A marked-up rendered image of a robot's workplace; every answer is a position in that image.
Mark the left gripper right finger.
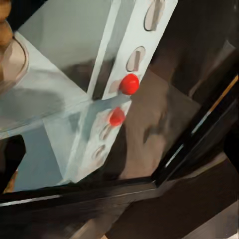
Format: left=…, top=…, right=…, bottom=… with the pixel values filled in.
left=223, top=132, right=239, bottom=173

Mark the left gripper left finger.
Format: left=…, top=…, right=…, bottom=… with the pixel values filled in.
left=0, top=132, right=26, bottom=192

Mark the microwave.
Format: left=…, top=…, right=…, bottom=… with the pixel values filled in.
left=0, top=0, right=239, bottom=229

